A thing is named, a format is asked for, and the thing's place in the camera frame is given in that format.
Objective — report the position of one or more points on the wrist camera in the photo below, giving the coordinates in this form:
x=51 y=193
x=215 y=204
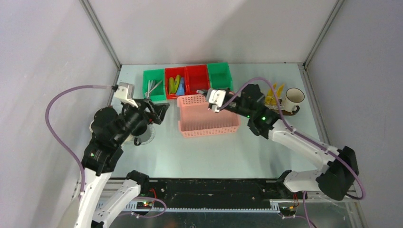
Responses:
x=215 y=98
x=124 y=94

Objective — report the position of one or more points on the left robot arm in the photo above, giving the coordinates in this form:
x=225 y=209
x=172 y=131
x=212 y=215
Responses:
x=99 y=161

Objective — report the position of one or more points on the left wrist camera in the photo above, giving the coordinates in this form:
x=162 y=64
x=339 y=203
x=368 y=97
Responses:
x=124 y=94

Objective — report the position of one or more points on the green bin with toothbrushes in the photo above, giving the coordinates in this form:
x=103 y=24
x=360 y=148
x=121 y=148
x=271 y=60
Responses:
x=159 y=93

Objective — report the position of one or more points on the red bin with holder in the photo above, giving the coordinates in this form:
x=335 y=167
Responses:
x=196 y=78

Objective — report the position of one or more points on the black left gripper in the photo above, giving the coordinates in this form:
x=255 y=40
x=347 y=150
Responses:
x=158 y=109

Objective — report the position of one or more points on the white toothbrush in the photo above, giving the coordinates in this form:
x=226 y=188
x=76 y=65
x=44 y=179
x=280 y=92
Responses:
x=151 y=86

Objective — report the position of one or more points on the green toothpaste tube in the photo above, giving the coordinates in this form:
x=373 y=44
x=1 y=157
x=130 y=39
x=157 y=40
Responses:
x=171 y=86
x=176 y=82

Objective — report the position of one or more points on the pink perforated basket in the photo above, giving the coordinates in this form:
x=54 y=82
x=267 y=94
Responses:
x=197 y=120

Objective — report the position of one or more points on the brown wooden oval tray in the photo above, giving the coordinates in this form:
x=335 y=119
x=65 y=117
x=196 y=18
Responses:
x=293 y=111

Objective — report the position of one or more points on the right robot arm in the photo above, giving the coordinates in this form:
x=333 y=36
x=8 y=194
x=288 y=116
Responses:
x=335 y=169

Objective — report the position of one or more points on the white mug dark rim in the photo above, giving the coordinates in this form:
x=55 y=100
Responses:
x=293 y=96

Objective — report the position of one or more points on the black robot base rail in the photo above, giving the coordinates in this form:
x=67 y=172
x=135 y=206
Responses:
x=218 y=193

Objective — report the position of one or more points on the red bin with toothpaste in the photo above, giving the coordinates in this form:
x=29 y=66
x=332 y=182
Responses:
x=172 y=72

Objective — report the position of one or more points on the green bin far right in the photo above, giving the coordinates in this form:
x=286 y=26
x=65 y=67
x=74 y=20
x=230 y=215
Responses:
x=220 y=76

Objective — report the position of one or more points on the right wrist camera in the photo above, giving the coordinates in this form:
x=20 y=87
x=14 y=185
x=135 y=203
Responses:
x=215 y=98

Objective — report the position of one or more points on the black mug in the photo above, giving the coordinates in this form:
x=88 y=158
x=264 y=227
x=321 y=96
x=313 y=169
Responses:
x=138 y=132

